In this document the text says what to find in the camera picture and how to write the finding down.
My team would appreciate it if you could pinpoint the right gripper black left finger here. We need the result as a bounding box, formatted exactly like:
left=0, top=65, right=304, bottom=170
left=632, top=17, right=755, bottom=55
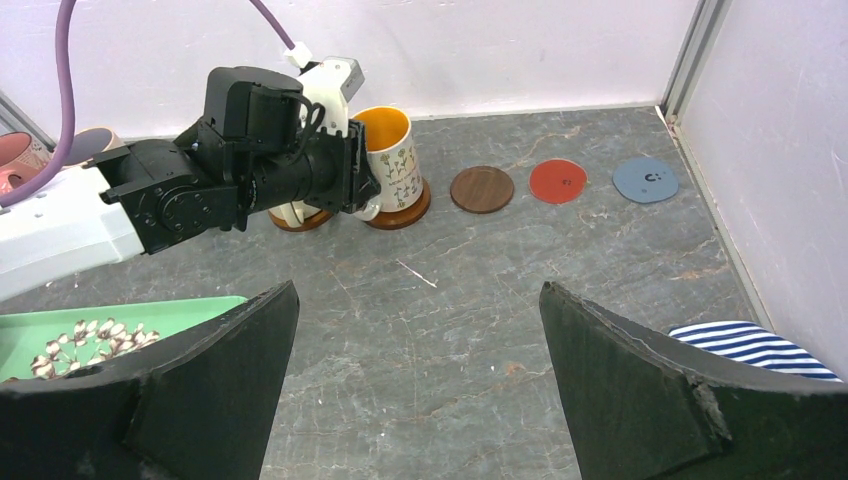
left=1, top=282, right=300, bottom=479

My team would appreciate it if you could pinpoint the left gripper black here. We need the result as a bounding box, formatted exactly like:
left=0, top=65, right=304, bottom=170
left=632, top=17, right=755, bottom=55
left=192, top=66, right=381, bottom=217

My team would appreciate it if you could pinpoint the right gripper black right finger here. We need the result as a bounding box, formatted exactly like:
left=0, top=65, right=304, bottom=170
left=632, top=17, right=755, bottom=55
left=539, top=282, right=847, bottom=479

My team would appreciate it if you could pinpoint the orange interior mug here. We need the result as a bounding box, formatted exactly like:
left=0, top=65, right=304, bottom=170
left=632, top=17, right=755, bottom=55
left=354, top=106, right=423, bottom=221

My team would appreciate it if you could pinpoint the dark wooden coaster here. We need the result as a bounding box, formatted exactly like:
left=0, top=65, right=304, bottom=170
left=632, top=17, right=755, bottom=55
left=450, top=166, right=515, bottom=214

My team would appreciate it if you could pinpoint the red round coaster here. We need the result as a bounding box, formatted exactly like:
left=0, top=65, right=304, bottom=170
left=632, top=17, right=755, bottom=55
left=528, top=159, right=588, bottom=204

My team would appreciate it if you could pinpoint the blue round coaster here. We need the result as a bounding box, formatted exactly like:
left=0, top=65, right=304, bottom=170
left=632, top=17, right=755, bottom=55
left=612, top=156, right=680, bottom=204

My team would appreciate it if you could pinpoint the purple interior mug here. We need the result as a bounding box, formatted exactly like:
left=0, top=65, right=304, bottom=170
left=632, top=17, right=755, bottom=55
left=63, top=127, right=125, bottom=168

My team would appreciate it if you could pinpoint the pink mug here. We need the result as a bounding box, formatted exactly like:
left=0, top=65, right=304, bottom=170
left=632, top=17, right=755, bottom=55
left=1, top=132, right=51, bottom=194

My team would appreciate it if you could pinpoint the green interior floral mug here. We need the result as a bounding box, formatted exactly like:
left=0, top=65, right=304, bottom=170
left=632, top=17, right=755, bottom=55
left=268, top=201, right=320, bottom=228

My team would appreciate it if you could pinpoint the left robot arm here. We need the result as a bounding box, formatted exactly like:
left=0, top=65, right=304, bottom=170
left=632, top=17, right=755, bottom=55
left=1, top=57, right=381, bottom=299

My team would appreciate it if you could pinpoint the ridged wooden coaster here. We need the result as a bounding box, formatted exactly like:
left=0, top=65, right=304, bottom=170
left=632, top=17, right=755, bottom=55
left=366, top=179, right=431, bottom=230
left=268, top=207, right=333, bottom=232

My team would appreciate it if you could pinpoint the blue striped cloth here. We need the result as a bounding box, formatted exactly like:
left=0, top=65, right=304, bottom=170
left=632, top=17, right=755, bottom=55
left=668, top=320, right=843, bottom=383

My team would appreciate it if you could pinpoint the green floral tray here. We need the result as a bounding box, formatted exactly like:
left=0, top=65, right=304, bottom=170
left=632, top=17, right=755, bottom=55
left=1, top=296, right=246, bottom=381

